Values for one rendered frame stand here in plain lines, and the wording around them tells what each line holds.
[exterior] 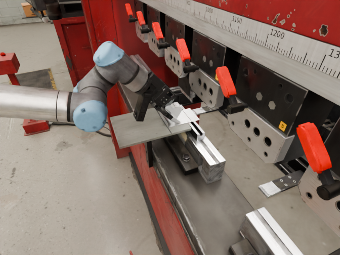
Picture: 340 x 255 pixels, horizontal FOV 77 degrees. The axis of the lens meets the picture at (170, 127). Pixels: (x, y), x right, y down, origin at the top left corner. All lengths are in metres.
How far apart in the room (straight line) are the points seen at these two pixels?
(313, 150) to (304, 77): 0.10
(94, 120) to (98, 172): 1.51
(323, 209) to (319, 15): 0.27
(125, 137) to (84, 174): 1.34
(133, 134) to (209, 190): 0.32
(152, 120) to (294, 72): 0.56
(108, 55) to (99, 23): 0.91
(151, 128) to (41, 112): 0.37
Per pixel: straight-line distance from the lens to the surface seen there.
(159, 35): 0.76
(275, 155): 0.42
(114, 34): 1.54
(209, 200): 0.73
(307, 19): 0.36
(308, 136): 0.32
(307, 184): 0.40
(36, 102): 0.56
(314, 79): 0.35
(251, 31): 0.43
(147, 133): 0.75
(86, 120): 0.53
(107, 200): 1.83
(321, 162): 0.33
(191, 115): 0.84
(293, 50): 0.37
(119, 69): 0.63
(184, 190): 0.75
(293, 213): 1.94
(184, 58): 0.58
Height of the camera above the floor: 1.48
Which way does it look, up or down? 38 degrees down
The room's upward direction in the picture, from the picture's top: straight up
